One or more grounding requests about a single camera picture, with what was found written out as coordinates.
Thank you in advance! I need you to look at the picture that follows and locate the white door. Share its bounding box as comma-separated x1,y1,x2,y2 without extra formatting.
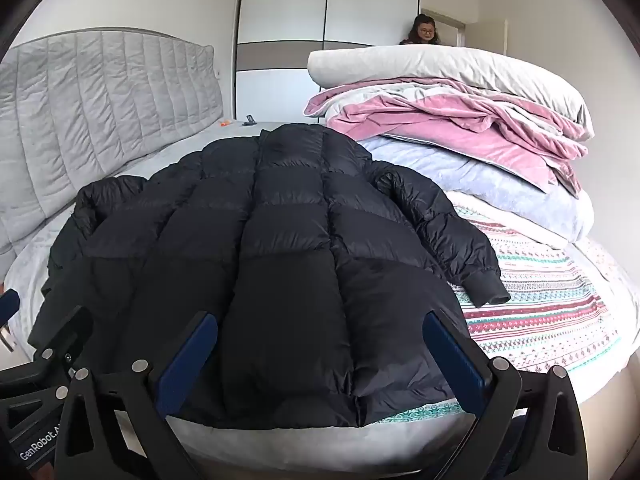
435,12,508,56

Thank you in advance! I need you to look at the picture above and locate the pink velvet blanket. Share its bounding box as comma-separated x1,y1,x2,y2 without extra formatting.
304,77,596,193

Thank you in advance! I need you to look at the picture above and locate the white wardrobe with grey band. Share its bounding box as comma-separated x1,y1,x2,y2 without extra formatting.
234,0,421,123

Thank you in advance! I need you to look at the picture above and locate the black puffer jacket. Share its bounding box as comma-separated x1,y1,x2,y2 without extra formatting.
40,122,512,431

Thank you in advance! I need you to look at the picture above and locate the light blue quilt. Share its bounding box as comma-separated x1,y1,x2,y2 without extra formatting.
357,135,596,251

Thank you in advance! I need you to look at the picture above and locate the grey quilted headboard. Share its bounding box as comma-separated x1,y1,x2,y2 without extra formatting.
0,27,226,281

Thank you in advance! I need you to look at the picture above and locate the striped patterned blanket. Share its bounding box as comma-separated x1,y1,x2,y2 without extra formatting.
370,200,640,423

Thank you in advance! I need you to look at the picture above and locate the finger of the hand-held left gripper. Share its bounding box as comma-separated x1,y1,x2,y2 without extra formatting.
27,305,96,376
0,287,21,356

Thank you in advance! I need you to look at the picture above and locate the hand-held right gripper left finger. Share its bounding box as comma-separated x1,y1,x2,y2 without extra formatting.
52,310,220,480

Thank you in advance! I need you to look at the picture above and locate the white duvet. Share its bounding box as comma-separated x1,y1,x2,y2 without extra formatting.
306,45,593,128

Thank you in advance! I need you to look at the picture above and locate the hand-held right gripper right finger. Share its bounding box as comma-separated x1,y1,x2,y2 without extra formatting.
422,310,589,480

